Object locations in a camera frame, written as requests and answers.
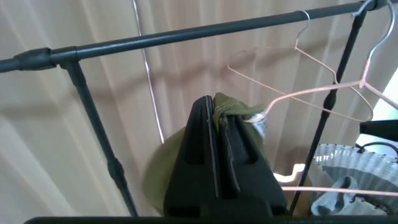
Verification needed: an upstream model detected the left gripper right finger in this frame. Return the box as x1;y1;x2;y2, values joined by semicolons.
214;115;289;216

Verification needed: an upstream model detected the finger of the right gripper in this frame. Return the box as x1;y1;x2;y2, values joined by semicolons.
359;119;398;142

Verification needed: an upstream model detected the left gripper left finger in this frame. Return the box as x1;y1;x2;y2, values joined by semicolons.
163;95;220;217

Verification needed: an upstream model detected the green printed sleeveless shirt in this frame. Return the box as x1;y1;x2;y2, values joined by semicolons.
142;92;272;216

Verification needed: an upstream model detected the white laundry basket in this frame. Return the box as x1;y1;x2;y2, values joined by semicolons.
312;141;398;216

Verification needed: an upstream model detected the pale grey garment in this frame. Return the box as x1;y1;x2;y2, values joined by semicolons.
310;175;390;217

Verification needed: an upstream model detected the beige curtain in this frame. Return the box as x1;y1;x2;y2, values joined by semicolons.
0;0;398;218

